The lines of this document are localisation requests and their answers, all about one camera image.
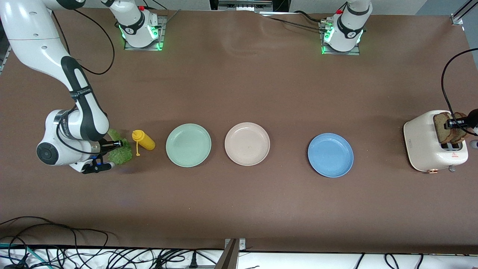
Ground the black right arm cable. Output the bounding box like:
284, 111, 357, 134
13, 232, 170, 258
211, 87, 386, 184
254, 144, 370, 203
49, 7, 115, 75

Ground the green plate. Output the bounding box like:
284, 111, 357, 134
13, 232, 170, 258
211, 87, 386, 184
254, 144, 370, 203
165, 123, 212, 168

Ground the brown bread slice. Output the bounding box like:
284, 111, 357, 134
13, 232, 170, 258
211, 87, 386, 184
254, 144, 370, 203
453, 112, 472, 144
433, 112, 457, 145

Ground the green lettuce leaf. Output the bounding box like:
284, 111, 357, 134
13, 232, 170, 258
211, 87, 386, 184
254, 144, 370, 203
107, 129, 133, 165

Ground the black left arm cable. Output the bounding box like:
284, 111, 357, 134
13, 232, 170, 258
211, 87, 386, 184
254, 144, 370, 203
441, 48, 478, 117

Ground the long looping black cable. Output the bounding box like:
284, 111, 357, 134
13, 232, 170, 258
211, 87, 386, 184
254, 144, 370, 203
0, 216, 109, 258

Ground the blue plate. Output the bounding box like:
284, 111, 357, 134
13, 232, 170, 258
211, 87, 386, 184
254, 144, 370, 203
307, 133, 354, 178

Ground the aluminium frame profile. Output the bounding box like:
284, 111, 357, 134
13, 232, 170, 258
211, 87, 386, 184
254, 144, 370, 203
0, 40, 12, 74
451, 0, 478, 26

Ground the teal cable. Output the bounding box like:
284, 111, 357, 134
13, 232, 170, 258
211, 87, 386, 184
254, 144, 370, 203
0, 243, 51, 269

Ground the beige plate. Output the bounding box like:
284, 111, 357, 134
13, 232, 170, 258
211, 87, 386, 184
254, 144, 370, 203
224, 122, 271, 166

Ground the tangled black cable bundle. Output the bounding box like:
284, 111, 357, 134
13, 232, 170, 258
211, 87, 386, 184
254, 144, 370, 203
56, 247, 224, 269

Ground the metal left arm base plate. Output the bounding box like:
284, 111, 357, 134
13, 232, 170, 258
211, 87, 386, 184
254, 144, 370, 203
318, 21, 361, 56

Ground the black device with metal rail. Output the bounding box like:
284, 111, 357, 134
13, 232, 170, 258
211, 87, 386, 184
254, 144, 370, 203
209, 0, 290, 12

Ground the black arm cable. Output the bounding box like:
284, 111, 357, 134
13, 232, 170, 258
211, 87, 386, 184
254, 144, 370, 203
49, 7, 115, 75
441, 48, 478, 117

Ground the black braided cable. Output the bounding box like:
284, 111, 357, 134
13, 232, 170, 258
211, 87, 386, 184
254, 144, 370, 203
258, 10, 327, 33

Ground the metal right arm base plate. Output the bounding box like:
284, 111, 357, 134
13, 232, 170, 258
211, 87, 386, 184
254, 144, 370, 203
123, 15, 168, 52

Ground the yellow mustard squeeze bottle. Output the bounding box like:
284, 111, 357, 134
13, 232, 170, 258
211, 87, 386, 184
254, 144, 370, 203
131, 130, 156, 157

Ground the grey metal bracket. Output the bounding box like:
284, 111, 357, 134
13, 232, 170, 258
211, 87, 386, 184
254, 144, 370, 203
213, 238, 247, 269

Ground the white toaster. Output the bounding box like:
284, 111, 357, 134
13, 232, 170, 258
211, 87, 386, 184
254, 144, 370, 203
403, 109, 469, 173

